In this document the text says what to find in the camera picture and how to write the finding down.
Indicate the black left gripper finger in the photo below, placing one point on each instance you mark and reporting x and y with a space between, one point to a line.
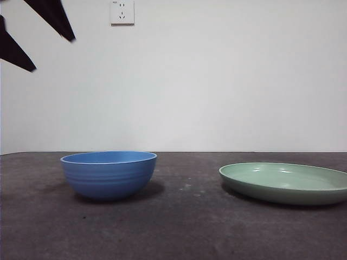
13 51
55 17

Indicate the pale green plate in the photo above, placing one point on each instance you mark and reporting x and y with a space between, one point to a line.
284 193

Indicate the blue ribbed bowl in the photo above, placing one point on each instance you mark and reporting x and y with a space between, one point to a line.
108 181

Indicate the white wall socket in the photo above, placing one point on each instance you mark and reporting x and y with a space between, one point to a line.
122 13

